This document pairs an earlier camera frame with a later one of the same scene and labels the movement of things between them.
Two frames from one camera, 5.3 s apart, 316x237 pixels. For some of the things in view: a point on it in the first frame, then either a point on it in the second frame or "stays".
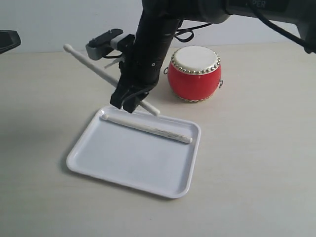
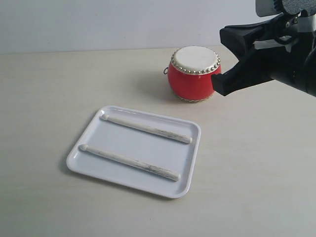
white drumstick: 103,74 -> 138,165
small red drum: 194,74 stays
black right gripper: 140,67 -> 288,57
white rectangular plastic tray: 135,159 stays
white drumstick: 148,129 stays
